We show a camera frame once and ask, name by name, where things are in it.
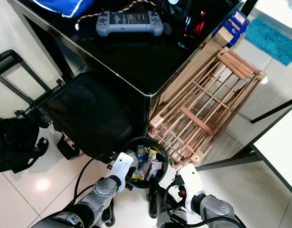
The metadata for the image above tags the round black rubbish bin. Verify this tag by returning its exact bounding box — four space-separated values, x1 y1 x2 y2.
120 136 169 189

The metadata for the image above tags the black backpack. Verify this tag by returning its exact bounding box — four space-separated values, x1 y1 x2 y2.
0 118 49 174

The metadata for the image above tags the blue cushion with white trim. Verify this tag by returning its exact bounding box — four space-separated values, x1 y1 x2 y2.
29 0 103 19

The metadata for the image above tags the clear plastic bottle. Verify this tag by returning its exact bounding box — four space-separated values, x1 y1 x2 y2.
135 145 150 162

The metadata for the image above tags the black glossy desk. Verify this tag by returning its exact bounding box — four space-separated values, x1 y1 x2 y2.
8 0 258 143

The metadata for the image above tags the yellow wrapper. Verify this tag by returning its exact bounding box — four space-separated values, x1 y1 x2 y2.
132 151 158 182

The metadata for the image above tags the grey game controller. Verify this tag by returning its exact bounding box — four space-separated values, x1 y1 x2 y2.
96 10 164 38

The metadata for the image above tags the crumpled white paper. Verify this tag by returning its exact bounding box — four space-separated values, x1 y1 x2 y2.
147 159 165 181

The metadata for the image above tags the folded wooden slat rack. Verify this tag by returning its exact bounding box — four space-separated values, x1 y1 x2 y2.
148 28 267 169

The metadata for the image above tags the blue printed box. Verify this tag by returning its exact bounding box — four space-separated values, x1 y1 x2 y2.
212 9 251 48

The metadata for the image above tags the teal shaggy rug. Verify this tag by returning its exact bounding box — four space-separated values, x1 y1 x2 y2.
245 17 292 66

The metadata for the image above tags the black trolley case with handle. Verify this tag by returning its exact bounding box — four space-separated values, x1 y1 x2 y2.
0 49 149 160

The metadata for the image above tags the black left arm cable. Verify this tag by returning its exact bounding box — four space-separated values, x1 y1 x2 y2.
72 153 113 209

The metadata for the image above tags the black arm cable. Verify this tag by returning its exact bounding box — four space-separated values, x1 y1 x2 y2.
165 176 189 224
72 153 113 209

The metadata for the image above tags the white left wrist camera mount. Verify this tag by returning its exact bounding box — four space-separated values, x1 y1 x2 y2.
110 152 134 181

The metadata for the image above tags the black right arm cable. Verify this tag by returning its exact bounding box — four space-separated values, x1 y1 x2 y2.
165 176 189 224

